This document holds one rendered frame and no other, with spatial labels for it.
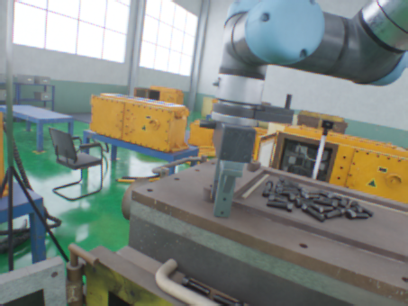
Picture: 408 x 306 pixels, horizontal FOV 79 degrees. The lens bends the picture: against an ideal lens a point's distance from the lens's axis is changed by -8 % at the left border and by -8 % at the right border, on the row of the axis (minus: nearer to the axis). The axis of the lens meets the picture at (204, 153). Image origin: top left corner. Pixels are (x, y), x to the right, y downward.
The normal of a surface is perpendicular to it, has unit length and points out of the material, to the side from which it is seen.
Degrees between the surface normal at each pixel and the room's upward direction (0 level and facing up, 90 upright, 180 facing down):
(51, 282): 90
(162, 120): 90
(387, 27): 126
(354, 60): 120
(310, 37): 90
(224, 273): 90
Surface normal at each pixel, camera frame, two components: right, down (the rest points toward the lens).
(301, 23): 0.16, 0.26
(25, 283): 0.74, 0.26
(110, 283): -0.46, 0.15
